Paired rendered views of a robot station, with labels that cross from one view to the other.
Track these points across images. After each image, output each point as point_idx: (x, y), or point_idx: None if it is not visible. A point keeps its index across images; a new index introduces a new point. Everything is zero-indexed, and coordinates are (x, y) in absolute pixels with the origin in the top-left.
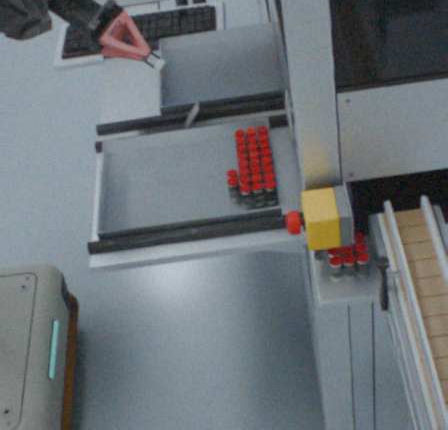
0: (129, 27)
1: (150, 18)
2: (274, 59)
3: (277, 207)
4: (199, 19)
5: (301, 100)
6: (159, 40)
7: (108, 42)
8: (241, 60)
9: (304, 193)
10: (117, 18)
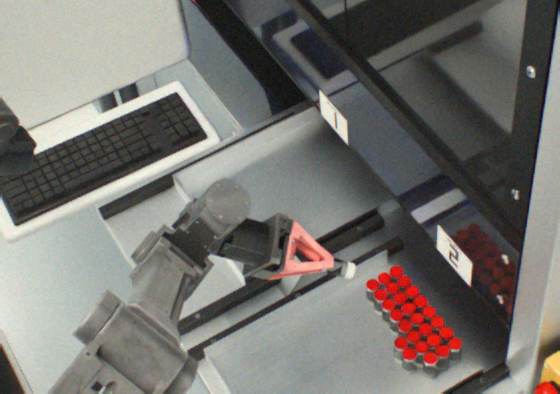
0: (304, 239)
1: (107, 134)
2: (327, 160)
3: (478, 369)
4: (175, 119)
5: (557, 274)
6: (174, 176)
7: (293, 269)
8: (288, 173)
9: (550, 360)
10: (291, 235)
